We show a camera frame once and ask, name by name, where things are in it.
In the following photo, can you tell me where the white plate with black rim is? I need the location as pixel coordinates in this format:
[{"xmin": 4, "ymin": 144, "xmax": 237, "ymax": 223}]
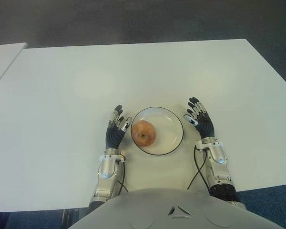
[{"xmin": 130, "ymin": 106, "xmax": 184, "ymax": 156}]

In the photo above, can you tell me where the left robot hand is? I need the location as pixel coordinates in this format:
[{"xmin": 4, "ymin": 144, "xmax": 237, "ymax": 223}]
[{"xmin": 104, "ymin": 104, "xmax": 132, "ymax": 150}]

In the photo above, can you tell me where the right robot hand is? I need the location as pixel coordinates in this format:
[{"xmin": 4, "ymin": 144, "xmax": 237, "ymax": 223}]
[{"xmin": 183, "ymin": 96, "xmax": 215, "ymax": 139}]

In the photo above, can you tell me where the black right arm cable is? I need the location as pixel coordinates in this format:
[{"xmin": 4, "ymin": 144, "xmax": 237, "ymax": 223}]
[{"xmin": 187, "ymin": 145, "xmax": 208, "ymax": 190}]

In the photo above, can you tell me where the red yellow apple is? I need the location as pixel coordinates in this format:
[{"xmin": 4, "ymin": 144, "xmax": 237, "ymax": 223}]
[{"xmin": 131, "ymin": 120, "xmax": 156, "ymax": 146}]

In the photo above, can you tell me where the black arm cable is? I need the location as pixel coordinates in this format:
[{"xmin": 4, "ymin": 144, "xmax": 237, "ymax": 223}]
[
  {"xmin": 116, "ymin": 178, "xmax": 129, "ymax": 194},
  {"xmin": 187, "ymin": 145, "xmax": 208, "ymax": 190}
]

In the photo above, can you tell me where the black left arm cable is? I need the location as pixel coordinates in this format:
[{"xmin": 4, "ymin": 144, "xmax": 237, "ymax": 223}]
[{"xmin": 116, "ymin": 178, "xmax": 129, "ymax": 194}]

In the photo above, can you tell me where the neighbouring white table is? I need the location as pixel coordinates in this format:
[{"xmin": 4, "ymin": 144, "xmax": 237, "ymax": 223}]
[{"xmin": 0, "ymin": 42, "xmax": 27, "ymax": 93}]

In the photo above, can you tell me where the grey robot torso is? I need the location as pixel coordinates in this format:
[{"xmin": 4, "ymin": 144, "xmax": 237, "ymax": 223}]
[{"xmin": 68, "ymin": 187, "xmax": 286, "ymax": 229}]

